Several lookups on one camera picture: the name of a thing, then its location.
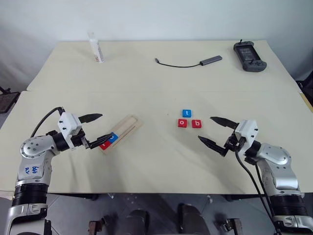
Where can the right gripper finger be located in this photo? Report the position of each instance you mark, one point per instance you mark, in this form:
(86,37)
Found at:
(223,121)
(211,144)

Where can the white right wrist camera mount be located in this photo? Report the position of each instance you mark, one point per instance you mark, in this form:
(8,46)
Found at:
(247,132)

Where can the white squeeze tube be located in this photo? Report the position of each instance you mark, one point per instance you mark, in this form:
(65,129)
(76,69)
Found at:
(96,49)

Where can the blue letter tile t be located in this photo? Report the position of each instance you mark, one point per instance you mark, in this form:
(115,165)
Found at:
(187,113)

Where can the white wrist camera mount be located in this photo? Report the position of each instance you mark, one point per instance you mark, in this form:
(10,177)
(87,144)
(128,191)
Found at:
(68,124)
(247,132)

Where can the dark rounded shape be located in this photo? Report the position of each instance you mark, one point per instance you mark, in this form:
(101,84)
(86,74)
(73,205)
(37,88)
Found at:
(137,222)
(192,220)

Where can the wooden strip beside table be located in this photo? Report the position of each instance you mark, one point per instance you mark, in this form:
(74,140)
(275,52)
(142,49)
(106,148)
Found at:
(306,101)

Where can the red letter tile b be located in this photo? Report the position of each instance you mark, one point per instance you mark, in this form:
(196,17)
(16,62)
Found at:
(197,124)

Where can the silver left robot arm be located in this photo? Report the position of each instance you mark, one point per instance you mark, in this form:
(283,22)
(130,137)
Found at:
(31,149)

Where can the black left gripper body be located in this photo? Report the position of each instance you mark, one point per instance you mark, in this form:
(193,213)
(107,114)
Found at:
(79,140)

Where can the red letter tile o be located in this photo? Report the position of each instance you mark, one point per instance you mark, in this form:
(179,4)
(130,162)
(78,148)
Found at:
(182,123)

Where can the dark object beside table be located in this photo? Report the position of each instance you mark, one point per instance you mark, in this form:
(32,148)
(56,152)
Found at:
(305,88)

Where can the wooden letter tile rack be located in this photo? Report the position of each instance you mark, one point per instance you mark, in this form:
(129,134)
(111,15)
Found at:
(129,124)

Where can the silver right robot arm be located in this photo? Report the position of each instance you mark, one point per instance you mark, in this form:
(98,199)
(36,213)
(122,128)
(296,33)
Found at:
(276,156)

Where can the brown block under table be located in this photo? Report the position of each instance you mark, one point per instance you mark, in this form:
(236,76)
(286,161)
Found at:
(96,226)
(230,226)

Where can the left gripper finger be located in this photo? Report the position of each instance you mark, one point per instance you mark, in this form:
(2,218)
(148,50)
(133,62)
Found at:
(99,141)
(91,117)

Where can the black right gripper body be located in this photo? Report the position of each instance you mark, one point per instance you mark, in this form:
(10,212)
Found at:
(233,144)

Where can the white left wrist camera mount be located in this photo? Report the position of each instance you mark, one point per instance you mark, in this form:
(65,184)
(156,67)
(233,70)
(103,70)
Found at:
(68,124)

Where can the dark grey handheld controller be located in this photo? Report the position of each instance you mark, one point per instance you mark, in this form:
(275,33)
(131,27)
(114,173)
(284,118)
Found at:
(249,57)

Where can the black stand beside table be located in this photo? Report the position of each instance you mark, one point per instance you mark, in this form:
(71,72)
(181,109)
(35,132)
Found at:
(8,100)

